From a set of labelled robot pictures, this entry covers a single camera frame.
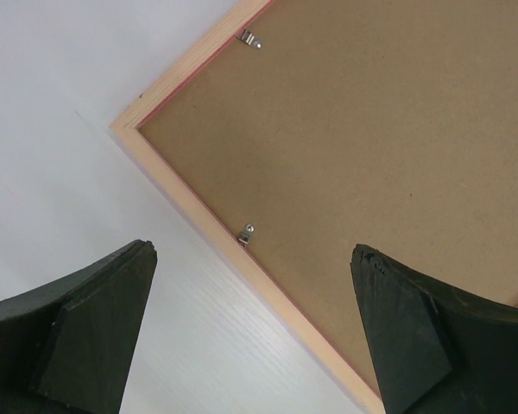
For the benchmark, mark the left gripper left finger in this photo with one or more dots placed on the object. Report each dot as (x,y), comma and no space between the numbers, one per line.
(67,346)

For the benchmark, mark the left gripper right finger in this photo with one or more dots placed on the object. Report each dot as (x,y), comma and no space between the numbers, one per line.
(435,348)

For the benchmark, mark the pink picture frame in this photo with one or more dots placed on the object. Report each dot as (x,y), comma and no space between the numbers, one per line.
(177,185)

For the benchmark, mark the metal retaining clip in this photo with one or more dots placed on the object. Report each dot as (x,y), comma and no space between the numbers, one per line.
(246,235)
(250,39)

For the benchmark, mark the brown frame backing board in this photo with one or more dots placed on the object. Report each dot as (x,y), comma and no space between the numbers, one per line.
(349,151)

